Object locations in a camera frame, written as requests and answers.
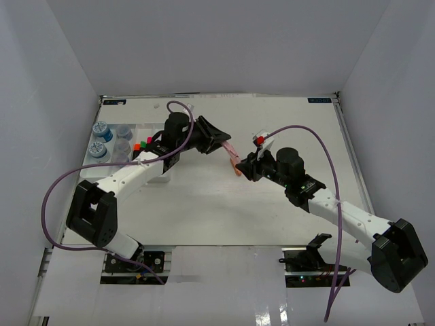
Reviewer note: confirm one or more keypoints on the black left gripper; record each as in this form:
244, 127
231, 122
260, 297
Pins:
215, 135

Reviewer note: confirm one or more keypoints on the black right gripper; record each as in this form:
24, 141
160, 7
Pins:
247, 166

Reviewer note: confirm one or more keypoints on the orange correction tape pen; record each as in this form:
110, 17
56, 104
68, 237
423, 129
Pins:
236, 171

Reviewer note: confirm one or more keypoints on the pink correction tape pen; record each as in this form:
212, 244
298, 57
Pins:
231, 152

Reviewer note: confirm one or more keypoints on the clear clip jar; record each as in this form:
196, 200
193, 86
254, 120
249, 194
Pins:
122, 145
123, 131
120, 158

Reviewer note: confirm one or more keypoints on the blue jar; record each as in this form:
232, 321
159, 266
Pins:
102, 131
98, 152

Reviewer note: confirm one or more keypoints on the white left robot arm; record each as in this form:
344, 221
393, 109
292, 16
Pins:
93, 214

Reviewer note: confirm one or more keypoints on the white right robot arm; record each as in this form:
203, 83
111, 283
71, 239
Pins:
392, 254

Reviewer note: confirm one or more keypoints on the black label sticker right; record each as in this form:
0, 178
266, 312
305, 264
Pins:
319, 100

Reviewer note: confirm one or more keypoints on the black label sticker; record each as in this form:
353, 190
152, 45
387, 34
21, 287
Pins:
114, 102
319, 100

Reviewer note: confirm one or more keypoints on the black label sticker left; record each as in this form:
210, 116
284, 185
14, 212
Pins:
114, 102

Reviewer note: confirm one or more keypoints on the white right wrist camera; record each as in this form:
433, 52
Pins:
263, 141

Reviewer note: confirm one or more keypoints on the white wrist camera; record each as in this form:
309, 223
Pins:
189, 106
263, 141

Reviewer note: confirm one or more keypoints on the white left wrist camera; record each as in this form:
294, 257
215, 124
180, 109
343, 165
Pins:
189, 106

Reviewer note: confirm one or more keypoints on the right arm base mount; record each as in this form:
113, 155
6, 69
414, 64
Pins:
304, 268

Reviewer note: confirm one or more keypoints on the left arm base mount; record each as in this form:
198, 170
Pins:
147, 260

